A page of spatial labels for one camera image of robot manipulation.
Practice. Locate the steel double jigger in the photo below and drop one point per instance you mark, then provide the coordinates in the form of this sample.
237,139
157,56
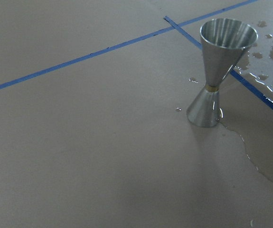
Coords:
224,42

